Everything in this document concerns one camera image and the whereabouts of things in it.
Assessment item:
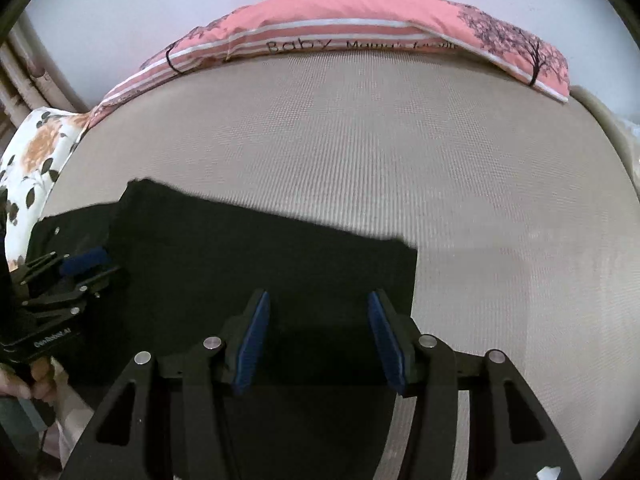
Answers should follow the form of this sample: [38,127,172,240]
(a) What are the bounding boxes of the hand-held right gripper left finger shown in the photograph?
[60,288,272,480]

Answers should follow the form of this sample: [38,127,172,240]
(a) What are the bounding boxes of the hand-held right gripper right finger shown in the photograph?
[367,288,583,480]

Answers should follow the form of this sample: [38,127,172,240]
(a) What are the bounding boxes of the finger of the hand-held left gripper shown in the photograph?
[22,246,113,286]
[20,265,123,321]

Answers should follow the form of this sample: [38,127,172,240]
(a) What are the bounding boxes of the black pants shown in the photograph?
[27,177,418,480]

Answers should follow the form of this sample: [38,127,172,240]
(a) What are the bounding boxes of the person's left hand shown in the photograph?
[0,355,58,401]

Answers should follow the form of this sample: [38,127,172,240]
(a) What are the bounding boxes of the white floral pillow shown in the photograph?
[0,107,91,271]

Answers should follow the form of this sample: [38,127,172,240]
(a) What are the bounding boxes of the beige satin blanket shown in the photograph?
[570,85,640,186]

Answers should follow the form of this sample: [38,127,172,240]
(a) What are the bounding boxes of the pink tree print pillow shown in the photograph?
[90,0,571,126]

